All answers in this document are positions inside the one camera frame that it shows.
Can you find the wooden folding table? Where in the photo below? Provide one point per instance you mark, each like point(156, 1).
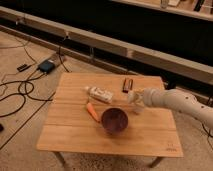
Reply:
point(70, 128)

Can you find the small black adapter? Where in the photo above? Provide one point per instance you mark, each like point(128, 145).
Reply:
point(23, 67)

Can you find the dark blue power box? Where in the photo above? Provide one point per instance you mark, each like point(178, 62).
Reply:
point(46, 66)

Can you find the white ceramic cup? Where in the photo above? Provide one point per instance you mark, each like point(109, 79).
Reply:
point(138, 108)

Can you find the long wooden shelf rail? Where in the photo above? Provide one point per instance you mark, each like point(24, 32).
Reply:
point(168, 62)

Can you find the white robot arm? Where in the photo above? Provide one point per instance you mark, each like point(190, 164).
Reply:
point(175, 100)

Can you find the white tube bottle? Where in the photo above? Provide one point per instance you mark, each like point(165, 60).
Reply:
point(99, 94)

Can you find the dark purple bowl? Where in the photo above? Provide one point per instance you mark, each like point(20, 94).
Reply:
point(114, 120)

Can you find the dark brown rectangular block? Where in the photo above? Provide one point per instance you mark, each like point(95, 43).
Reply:
point(127, 85)

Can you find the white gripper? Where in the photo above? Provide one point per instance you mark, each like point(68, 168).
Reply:
point(138, 98)

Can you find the orange carrot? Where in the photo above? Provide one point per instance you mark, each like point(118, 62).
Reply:
point(92, 112)

